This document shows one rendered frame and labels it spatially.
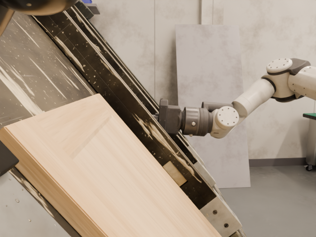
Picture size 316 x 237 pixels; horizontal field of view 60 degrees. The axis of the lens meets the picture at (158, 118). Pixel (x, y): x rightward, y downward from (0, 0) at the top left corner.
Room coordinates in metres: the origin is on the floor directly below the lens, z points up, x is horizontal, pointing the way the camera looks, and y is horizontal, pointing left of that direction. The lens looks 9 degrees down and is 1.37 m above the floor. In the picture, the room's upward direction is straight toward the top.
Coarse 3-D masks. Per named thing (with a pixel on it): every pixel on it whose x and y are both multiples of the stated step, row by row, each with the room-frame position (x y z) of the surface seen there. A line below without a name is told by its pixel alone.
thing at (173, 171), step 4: (164, 164) 0.75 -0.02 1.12; (168, 164) 0.75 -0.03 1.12; (172, 164) 0.75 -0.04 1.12; (164, 168) 0.75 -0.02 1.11; (168, 168) 0.75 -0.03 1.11; (172, 168) 0.75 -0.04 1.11; (176, 168) 0.75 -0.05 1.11; (168, 172) 0.75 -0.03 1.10; (172, 172) 0.75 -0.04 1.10; (176, 172) 0.75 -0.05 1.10; (180, 172) 0.75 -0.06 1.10; (172, 176) 0.75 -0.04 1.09; (176, 176) 0.75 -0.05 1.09; (180, 176) 0.75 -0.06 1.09; (176, 180) 0.75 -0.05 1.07; (180, 180) 0.75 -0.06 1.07; (184, 180) 0.75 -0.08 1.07; (180, 184) 0.75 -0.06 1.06
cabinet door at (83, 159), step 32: (96, 96) 0.61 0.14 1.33; (32, 128) 0.27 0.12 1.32; (64, 128) 0.33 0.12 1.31; (96, 128) 0.44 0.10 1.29; (128, 128) 0.66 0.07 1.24; (32, 160) 0.23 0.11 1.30; (64, 160) 0.27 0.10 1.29; (96, 160) 0.35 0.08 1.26; (128, 160) 0.47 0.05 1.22; (64, 192) 0.23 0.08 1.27; (96, 192) 0.28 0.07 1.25; (128, 192) 0.36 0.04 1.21; (160, 192) 0.50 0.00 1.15; (96, 224) 0.23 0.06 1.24; (128, 224) 0.28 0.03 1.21; (160, 224) 0.38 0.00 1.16; (192, 224) 0.53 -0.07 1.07
